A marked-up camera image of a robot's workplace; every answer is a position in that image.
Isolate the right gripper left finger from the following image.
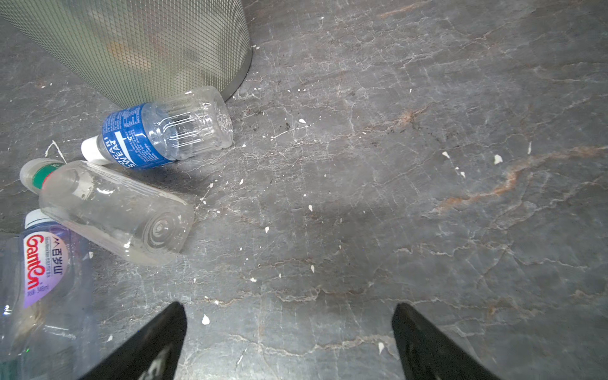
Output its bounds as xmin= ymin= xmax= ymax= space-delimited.
xmin=82 ymin=302 xmax=188 ymax=380

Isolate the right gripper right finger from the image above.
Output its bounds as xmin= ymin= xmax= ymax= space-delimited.
xmin=391 ymin=303 xmax=499 ymax=380

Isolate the Pocari bottle near bin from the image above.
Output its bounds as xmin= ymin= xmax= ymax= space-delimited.
xmin=81 ymin=86 xmax=233 ymax=169

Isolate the mesh bin with green bag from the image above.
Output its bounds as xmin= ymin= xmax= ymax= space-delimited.
xmin=1 ymin=1 xmax=253 ymax=108

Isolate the Ganten bottle purple label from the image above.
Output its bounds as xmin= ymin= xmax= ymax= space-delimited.
xmin=1 ymin=209 xmax=101 ymax=379

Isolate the square clear bottle green band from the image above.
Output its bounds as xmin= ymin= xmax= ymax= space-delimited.
xmin=20 ymin=158 xmax=195 ymax=266

